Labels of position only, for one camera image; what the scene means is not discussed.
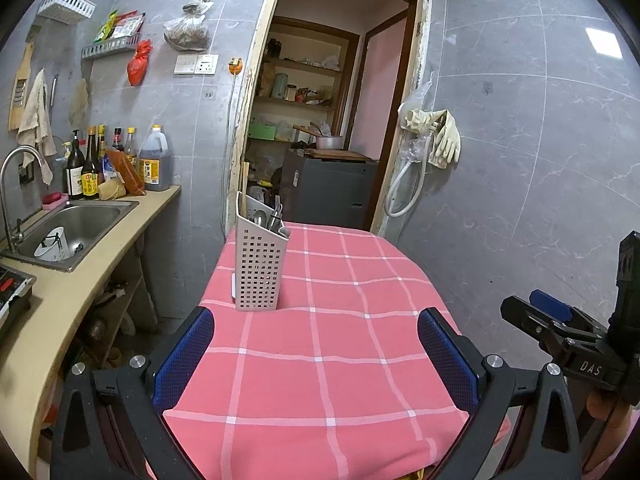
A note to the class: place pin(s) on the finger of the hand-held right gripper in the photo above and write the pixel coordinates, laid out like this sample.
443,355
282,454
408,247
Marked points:
530,317
550,305

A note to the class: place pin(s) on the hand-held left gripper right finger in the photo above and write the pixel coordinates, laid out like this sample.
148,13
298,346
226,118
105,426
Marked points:
447,360

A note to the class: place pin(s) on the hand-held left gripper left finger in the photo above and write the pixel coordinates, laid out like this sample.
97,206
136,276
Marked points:
185,355

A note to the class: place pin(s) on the white perforated utensil holder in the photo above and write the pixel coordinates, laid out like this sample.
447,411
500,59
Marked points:
260,270

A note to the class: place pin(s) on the long steel spoon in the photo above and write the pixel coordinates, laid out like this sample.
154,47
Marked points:
284,232

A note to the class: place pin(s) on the person's right hand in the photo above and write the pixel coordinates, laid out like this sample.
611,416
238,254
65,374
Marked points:
617,425

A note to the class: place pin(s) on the pink plaid tablecloth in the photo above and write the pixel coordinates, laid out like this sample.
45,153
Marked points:
325,360

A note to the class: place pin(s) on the beige kitchen counter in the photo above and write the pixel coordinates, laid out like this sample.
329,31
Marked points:
65,300

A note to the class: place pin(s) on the steel sink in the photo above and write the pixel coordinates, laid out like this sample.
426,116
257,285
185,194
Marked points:
95,220

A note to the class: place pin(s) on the white cup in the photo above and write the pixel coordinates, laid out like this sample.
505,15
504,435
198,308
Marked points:
50,247

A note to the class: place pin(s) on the black stove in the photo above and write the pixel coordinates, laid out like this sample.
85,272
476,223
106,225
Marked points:
15,295

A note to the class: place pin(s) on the orange snack packet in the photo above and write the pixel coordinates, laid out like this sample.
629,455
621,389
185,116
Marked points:
127,175

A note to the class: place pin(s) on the large soy sauce jug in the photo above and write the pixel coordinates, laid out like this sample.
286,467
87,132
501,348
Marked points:
155,167

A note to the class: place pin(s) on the hanging cream rubber glove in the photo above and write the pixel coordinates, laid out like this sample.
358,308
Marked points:
447,142

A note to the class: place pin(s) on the yellow label sauce bottle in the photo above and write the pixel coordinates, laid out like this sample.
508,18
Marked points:
90,180

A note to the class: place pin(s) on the blue white packet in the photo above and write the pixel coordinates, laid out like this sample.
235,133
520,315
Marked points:
111,170

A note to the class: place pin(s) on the pink sponge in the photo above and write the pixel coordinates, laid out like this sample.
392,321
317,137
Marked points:
55,201

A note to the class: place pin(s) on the grey cabinet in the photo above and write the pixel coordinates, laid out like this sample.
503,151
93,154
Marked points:
330,190

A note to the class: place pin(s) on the clear yellow cap bottle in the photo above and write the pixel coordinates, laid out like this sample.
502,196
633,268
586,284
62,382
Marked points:
131,152

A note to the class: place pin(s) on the dark pump bottle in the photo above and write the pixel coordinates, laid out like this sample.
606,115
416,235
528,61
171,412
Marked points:
75,175

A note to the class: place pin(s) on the dark red cap bottle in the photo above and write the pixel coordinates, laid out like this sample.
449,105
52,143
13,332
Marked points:
117,142

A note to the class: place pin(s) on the slim yellow cap bottle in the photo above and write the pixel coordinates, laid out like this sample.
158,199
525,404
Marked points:
101,147

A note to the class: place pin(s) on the crumpled cream rubber glove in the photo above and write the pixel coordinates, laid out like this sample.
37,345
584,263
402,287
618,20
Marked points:
420,120

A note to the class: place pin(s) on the wooden cutting board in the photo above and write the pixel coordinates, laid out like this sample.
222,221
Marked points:
340,155

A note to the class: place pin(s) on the green box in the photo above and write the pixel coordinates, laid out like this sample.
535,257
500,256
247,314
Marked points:
262,132

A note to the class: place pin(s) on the steel faucet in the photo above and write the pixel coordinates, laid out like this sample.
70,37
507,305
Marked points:
6,200

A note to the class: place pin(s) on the metal pot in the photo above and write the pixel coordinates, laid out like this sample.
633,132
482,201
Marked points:
329,142

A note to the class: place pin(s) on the small tan hanging cloth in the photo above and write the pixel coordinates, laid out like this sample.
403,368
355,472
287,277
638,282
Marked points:
78,105

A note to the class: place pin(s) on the beige dish cloth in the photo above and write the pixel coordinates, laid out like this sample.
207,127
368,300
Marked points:
35,120

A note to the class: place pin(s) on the glass jar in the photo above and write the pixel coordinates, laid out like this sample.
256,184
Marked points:
291,93

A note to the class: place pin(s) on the mint green flask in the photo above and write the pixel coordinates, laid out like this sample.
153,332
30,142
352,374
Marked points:
281,86

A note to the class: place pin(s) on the orange plug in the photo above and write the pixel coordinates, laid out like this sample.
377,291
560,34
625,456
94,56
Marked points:
236,66

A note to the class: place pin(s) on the red plastic bag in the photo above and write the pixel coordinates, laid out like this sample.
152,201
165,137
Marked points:
139,65

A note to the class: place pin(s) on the hanging steel tool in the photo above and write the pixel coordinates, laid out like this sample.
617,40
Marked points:
54,91

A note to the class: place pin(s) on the wooden shelf unit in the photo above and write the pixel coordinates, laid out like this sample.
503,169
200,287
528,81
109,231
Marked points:
305,67

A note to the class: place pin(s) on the wooden grater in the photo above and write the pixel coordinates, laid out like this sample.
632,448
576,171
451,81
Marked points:
21,90

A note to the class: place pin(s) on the clear bag of dried goods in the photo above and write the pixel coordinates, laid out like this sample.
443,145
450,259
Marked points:
187,35

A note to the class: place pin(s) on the red snack packets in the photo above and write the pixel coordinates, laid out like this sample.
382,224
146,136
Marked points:
129,25

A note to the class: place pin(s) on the green snack packet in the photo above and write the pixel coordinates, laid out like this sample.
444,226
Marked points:
105,29

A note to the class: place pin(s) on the small clear hanging bag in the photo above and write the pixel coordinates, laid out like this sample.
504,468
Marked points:
199,4

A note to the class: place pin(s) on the clear wall plastic bag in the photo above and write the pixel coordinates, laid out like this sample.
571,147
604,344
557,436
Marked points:
415,147

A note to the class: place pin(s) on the grey wall hook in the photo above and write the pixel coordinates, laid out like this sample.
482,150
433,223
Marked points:
487,89

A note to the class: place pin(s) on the wooden door frame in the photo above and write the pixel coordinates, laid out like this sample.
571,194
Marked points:
250,110

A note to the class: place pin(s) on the white wall switch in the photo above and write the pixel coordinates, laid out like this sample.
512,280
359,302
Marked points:
185,64

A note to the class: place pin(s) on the white wall socket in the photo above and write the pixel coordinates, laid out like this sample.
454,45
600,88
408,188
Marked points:
207,64

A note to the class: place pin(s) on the grey wall shelf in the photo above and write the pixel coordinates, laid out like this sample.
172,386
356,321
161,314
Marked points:
110,49

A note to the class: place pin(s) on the white wall basket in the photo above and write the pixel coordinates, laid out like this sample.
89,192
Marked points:
67,6

